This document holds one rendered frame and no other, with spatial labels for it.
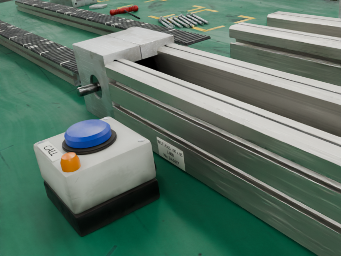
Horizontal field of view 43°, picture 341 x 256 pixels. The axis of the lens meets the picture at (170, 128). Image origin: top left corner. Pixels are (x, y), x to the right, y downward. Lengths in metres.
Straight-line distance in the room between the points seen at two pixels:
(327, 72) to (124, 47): 0.23
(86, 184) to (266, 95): 0.18
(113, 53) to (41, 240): 0.23
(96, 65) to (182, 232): 0.25
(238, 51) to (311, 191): 0.33
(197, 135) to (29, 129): 0.28
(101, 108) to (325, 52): 0.28
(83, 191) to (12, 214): 0.10
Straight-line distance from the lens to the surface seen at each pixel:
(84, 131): 0.37
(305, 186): 0.30
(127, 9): 1.26
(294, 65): 0.54
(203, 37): 0.76
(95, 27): 1.08
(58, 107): 0.65
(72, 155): 0.34
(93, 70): 0.54
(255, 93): 0.42
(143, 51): 0.53
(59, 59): 0.76
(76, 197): 0.35
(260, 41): 0.57
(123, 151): 0.36
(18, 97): 0.73
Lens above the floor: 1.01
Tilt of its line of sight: 26 degrees down
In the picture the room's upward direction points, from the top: 8 degrees counter-clockwise
